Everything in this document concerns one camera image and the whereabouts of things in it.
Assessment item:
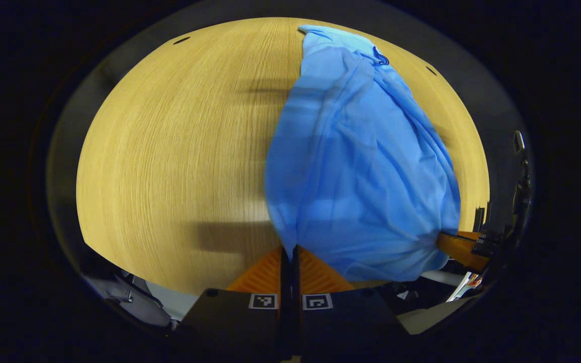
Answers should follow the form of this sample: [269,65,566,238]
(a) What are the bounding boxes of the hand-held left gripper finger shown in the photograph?
[293,246,412,361]
[177,246,291,361]

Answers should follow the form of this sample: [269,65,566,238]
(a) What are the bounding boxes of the light blue T-shirt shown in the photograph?
[264,24,461,283]

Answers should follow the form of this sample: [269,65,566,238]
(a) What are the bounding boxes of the colourful printed booklet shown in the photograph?
[446,271,484,303]

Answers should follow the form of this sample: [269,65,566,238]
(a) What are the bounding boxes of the grey plastic object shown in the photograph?
[84,270,172,328]

